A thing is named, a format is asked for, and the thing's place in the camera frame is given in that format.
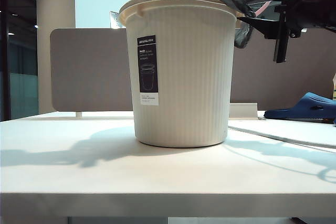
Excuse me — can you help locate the silver sign holder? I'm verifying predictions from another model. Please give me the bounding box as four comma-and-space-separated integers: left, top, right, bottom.
110, 10, 126, 29

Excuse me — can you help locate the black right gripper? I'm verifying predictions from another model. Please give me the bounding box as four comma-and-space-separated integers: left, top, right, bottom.
236, 0, 336, 64

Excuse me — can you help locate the brown grey desk partition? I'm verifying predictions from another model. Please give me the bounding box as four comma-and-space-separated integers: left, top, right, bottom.
230, 24, 336, 104

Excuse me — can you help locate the light grey rounded desk partition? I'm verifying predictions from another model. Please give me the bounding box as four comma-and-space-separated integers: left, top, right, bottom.
49, 27, 133, 112

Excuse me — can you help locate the grey cable tray flap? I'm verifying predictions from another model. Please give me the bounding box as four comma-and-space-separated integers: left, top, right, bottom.
227, 103, 259, 119

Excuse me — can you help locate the navy blue foam slipper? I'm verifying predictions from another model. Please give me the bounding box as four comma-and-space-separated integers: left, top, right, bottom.
264, 92, 336, 125

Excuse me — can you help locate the cream ribbed plastic trash can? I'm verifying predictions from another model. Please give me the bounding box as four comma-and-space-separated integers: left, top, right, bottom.
118, 0, 245, 148

